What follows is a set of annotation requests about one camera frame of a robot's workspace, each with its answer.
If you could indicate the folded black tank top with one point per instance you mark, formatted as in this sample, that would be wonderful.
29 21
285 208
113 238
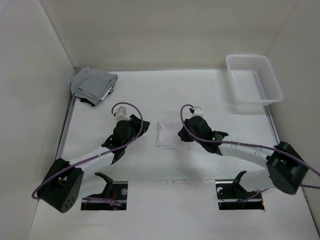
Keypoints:
84 100

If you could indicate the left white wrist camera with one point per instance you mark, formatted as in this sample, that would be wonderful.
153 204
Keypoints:
120 114

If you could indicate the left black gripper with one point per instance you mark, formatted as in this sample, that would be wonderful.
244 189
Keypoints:
140 128

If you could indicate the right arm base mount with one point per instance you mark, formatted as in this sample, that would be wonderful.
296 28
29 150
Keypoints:
232 196

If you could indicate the white plastic basket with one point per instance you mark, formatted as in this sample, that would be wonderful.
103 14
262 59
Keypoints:
252 80

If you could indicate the white tank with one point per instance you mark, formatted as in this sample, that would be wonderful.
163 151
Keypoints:
167 136
106 94

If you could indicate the folded white tank top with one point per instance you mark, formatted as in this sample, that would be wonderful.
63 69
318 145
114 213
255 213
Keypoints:
106 94

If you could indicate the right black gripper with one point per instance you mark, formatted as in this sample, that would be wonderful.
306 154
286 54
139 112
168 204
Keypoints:
183 132

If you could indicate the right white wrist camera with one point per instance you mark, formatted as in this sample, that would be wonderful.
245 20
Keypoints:
196 111

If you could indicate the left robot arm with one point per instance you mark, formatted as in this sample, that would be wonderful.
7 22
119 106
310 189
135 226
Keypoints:
62 183

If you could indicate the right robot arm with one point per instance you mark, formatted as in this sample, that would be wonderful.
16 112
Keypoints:
280 171

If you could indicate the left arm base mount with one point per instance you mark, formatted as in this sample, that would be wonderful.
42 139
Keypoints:
113 197

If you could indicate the folded grey tank top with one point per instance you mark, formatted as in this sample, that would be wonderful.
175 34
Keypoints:
92 84

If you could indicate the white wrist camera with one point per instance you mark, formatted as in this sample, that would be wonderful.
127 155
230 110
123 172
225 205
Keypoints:
196 111
120 114

